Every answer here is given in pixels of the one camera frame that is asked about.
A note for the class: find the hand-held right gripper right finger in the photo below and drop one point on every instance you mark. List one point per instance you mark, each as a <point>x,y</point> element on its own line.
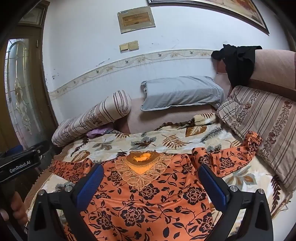
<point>211,185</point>

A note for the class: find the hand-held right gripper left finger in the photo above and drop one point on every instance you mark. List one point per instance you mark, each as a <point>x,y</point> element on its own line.
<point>93,183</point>

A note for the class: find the orange floral blouse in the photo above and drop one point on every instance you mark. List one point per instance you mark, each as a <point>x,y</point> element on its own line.
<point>161,197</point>

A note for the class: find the person's left hand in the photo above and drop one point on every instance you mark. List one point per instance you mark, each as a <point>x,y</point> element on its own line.
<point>18,208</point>

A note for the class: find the purple cloth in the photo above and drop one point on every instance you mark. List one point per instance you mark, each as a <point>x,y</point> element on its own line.
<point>97,132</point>

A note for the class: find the striped bolster pillow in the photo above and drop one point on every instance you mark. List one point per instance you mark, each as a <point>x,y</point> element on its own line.
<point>92,118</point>

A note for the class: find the leaf-printed blanket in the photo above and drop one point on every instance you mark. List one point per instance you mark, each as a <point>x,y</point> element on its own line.
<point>150,141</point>

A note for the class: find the wooden door with glass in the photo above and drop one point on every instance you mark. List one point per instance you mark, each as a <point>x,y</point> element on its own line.
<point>20,92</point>

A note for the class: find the pink mattress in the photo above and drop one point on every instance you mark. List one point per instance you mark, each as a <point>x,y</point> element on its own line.
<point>143,120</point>

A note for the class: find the checked pillow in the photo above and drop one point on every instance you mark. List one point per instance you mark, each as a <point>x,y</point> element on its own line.
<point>266,122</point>

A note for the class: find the grey pillow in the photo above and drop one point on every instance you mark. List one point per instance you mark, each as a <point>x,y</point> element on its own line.
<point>180,92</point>

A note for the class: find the black garment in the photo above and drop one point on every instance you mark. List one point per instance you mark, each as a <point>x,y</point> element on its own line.
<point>238,67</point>

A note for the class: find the pink padded headboard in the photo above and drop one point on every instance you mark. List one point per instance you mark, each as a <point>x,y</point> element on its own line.
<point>275,67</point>

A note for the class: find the small framed plaque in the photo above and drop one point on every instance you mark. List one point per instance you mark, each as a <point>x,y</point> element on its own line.
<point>136,19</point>

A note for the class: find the large framed picture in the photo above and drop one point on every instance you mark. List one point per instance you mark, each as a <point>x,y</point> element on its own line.
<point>242,9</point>

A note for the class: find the beige wall switch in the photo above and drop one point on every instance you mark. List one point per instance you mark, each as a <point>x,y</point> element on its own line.
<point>124,47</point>
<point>133,45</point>

